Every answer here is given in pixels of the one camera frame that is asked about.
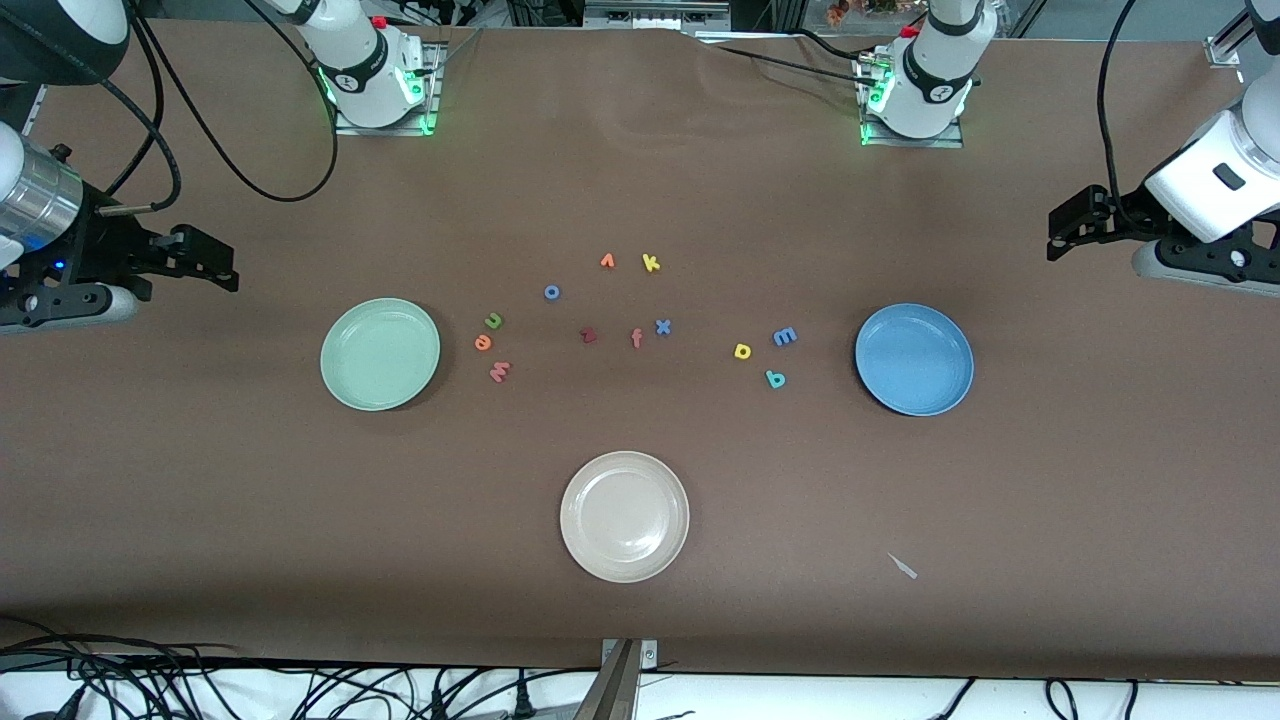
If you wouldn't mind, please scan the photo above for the tangled black cable bundle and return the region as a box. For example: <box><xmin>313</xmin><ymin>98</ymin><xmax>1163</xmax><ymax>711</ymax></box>
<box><xmin>0</xmin><ymin>612</ymin><xmax>601</xmax><ymax>720</ymax></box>

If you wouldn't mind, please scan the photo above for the beige plate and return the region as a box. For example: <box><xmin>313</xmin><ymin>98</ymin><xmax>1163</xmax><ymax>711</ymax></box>
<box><xmin>560</xmin><ymin>451</ymin><xmax>691</xmax><ymax>584</ymax></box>

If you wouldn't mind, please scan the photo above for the light green plate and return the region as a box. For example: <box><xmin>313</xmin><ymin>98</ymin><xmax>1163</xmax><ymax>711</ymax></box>
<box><xmin>320</xmin><ymin>297</ymin><xmax>442</xmax><ymax>412</ymax></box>

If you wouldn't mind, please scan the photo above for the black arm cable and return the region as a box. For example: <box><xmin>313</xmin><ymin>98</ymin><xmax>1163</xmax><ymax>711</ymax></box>
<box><xmin>95</xmin><ymin>0</ymin><xmax>341</xmax><ymax>216</ymax></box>
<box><xmin>1096</xmin><ymin>0</ymin><xmax>1153</xmax><ymax>233</ymax></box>

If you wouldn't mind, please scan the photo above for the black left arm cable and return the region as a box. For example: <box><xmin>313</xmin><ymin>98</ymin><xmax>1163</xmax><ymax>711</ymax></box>
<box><xmin>1096</xmin><ymin>0</ymin><xmax>1153</xmax><ymax>233</ymax></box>

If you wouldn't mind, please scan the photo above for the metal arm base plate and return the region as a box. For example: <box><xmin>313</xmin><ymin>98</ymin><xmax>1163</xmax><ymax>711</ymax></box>
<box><xmin>333</xmin><ymin>38</ymin><xmax>446</xmax><ymax>138</ymax></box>
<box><xmin>858</xmin><ymin>48</ymin><xmax>966</xmax><ymax>149</ymax></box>

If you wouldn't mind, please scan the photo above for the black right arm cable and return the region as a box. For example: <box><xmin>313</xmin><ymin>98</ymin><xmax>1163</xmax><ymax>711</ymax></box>
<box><xmin>95</xmin><ymin>0</ymin><xmax>341</xmax><ymax>216</ymax></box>

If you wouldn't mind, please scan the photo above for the long black table cable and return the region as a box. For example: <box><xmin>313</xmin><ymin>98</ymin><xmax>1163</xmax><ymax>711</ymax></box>
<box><xmin>712</xmin><ymin>42</ymin><xmax>867</xmax><ymax>89</ymax></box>

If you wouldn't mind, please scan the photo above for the aluminium bar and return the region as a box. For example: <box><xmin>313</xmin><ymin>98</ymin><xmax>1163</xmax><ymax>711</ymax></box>
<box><xmin>572</xmin><ymin>640</ymin><xmax>641</xmax><ymax>720</ymax></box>

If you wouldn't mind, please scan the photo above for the blue plate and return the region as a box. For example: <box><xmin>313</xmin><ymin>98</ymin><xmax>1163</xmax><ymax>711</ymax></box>
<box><xmin>854</xmin><ymin>303</ymin><xmax>975</xmax><ymax>417</ymax></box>

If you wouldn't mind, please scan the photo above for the small metal bracket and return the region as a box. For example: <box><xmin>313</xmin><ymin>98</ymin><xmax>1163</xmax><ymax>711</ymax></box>
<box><xmin>600</xmin><ymin>638</ymin><xmax>659</xmax><ymax>671</ymax></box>

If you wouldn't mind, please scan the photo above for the grey metal box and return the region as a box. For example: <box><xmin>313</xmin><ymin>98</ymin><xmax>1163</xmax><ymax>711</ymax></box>
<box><xmin>583</xmin><ymin>0</ymin><xmax>733</xmax><ymax>31</ymax></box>

